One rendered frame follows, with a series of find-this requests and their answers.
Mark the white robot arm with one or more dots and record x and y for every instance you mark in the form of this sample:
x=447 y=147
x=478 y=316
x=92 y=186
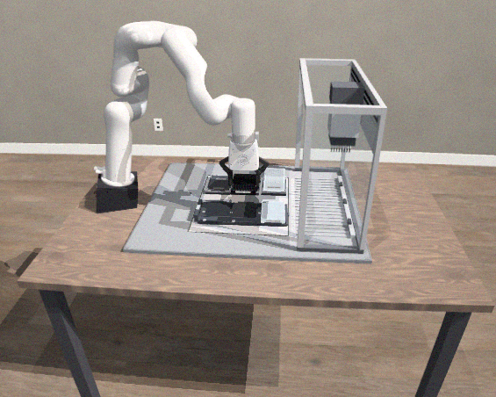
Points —
x=131 y=83

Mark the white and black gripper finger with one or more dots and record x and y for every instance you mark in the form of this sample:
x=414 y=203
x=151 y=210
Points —
x=227 y=170
x=260 y=170

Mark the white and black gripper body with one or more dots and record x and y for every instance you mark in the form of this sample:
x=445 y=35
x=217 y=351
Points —
x=243 y=157

